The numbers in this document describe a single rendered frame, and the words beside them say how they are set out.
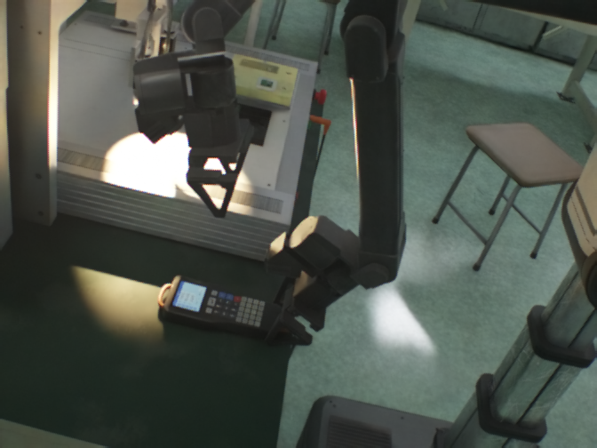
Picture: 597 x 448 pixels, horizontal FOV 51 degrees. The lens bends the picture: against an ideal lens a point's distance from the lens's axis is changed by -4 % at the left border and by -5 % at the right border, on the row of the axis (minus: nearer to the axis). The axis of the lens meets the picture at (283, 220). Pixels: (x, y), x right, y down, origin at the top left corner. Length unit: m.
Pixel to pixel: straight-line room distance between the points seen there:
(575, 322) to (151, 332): 0.68
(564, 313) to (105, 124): 0.92
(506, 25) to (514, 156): 2.75
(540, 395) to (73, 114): 1.03
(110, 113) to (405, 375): 1.28
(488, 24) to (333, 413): 3.97
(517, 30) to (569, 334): 4.25
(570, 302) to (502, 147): 1.53
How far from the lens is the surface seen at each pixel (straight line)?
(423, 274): 2.56
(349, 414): 1.67
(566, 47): 5.39
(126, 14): 1.21
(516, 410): 1.26
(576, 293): 1.10
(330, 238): 0.94
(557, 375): 1.20
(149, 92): 0.83
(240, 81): 1.49
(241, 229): 1.17
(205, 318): 1.06
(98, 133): 1.31
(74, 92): 1.45
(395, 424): 1.69
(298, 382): 2.02
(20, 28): 1.06
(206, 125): 0.85
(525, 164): 2.53
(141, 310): 1.10
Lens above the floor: 1.55
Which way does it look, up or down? 37 degrees down
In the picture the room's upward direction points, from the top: 15 degrees clockwise
